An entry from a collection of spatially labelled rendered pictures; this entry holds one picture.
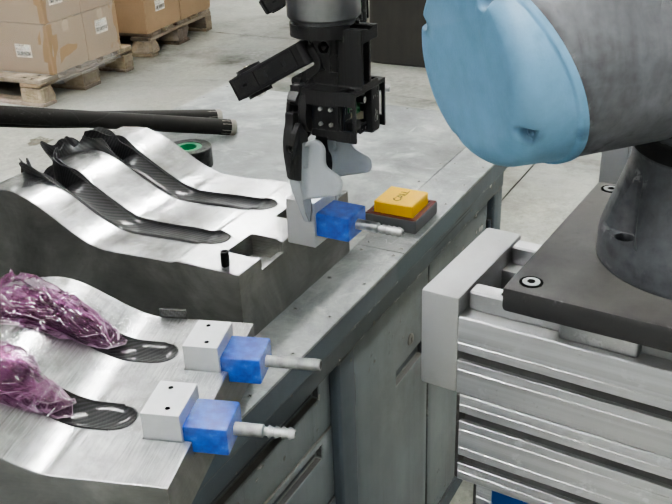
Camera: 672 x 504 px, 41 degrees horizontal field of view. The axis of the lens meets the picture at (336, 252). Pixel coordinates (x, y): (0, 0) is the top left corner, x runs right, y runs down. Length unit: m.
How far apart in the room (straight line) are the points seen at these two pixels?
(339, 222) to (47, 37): 4.03
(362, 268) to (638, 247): 0.59
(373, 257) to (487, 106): 0.70
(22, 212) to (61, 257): 0.07
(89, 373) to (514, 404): 0.41
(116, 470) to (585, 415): 0.38
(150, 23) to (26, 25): 1.01
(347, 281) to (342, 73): 0.33
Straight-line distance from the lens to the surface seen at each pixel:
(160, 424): 0.80
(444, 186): 1.43
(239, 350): 0.89
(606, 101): 0.52
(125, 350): 0.95
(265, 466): 1.13
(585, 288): 0.64
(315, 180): 0.95
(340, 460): 1.31
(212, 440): 0.80
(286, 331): 1.04
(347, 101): 0.90
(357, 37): 0.90
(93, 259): 1.12
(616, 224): 0.67
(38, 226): 1.16
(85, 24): 5.12
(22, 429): 0.84
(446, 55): 0.55
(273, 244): 1.06
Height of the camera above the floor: 1.34
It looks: 26 degrees down
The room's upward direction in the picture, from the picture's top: 2 degrees counter-clockwise
